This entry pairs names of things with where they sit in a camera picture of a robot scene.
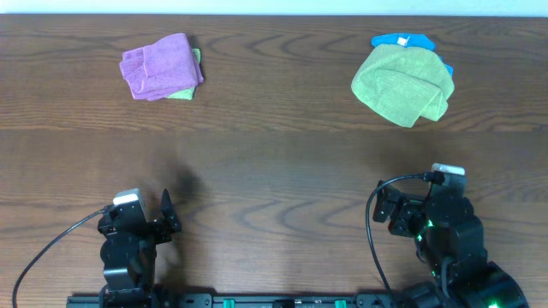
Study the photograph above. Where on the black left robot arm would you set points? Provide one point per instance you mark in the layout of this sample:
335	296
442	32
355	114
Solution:
130	250

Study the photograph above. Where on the purple microfiber cloth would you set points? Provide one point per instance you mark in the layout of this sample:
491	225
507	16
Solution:
158	70

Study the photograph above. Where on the blue microfiber cloth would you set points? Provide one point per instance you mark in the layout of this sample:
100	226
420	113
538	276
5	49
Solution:
381	43

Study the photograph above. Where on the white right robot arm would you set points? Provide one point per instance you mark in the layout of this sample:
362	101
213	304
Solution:
449	238

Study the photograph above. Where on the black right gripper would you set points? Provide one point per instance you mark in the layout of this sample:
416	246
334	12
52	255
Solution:
403	205

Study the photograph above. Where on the green crumpled microfiber cloth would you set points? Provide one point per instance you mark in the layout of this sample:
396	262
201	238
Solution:
403	84

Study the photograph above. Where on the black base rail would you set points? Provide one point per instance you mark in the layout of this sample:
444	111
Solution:
206	300

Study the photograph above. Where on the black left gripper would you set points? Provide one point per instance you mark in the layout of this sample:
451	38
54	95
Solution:
164	230

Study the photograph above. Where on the folded green cloth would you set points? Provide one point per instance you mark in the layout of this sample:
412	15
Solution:
187	94

